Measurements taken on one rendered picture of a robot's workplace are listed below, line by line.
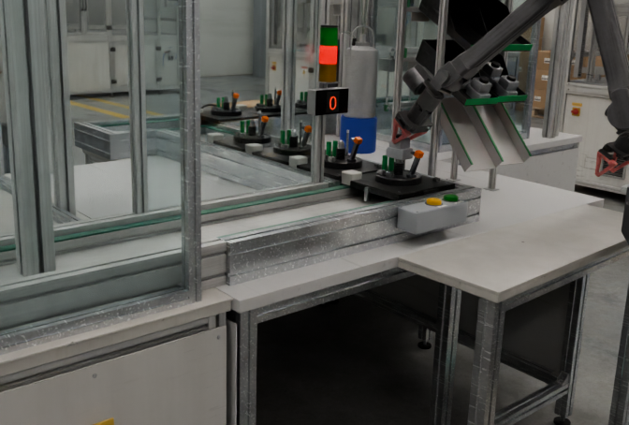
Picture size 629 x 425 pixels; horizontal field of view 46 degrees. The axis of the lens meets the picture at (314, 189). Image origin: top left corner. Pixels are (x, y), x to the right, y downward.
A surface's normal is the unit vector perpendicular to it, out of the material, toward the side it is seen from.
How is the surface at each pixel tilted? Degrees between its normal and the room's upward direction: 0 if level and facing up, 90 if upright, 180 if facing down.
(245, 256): 90
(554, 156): 90
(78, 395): 92
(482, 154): 45
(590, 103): 90
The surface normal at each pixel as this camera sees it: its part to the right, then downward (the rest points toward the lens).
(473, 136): 0.38, -0.52
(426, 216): 0.65, 0.21
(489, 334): -0.73, 0.15
